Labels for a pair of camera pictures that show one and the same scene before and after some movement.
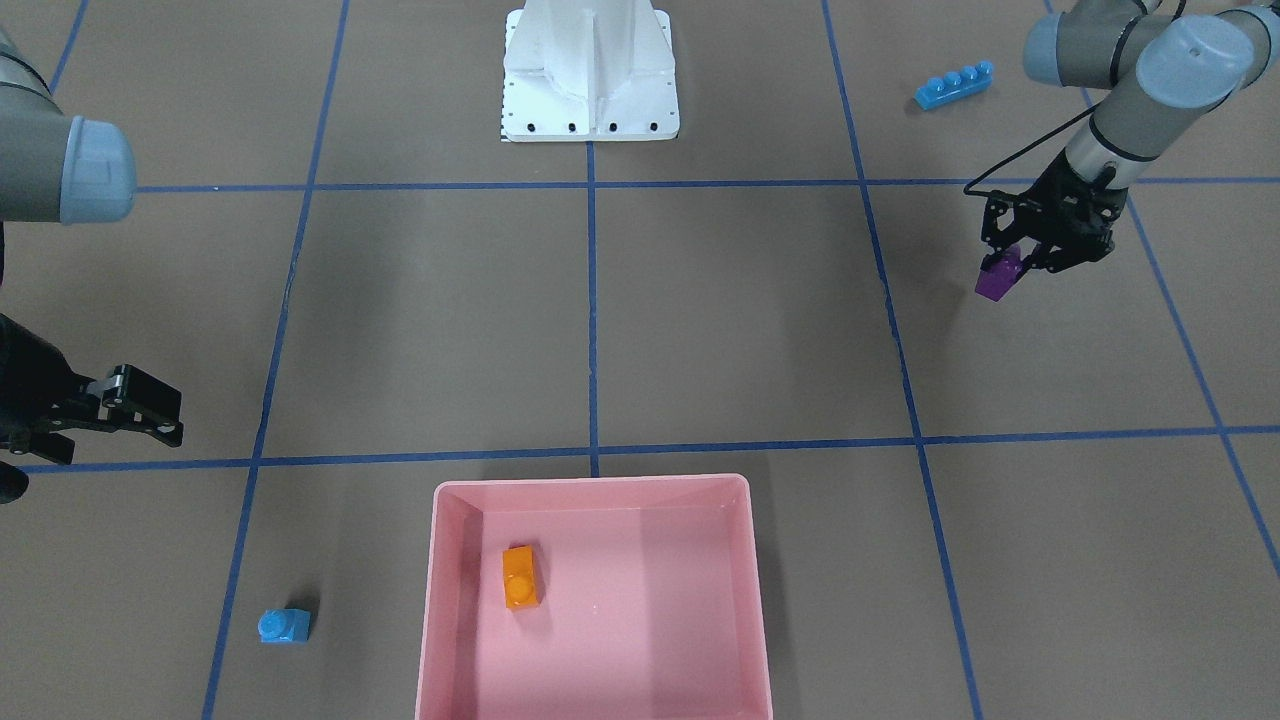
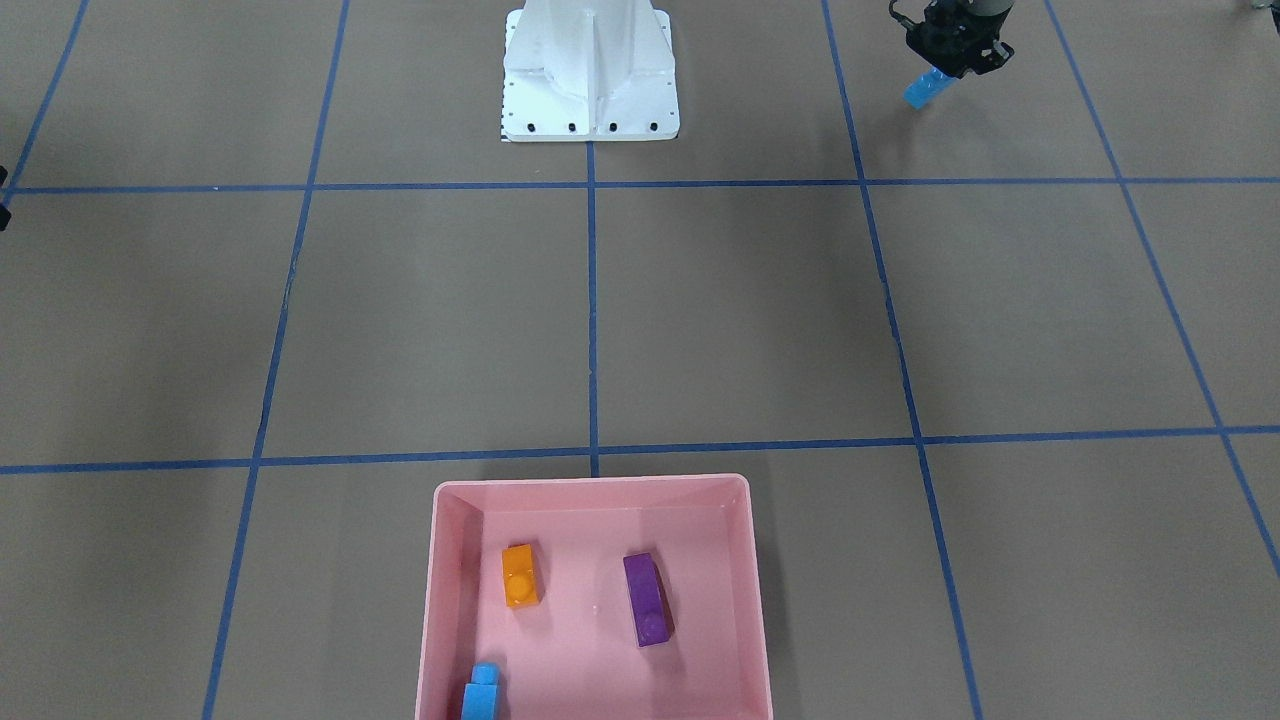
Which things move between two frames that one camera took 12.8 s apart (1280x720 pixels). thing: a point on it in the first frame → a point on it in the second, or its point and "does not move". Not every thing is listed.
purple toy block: (995, 281) → (650, 599)
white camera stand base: (589, 71) does not move
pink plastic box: (594, 598) does not move
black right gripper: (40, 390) → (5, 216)
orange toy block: (519, 577) does not move
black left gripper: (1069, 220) → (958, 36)
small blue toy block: (284, 625) → (480, 693)
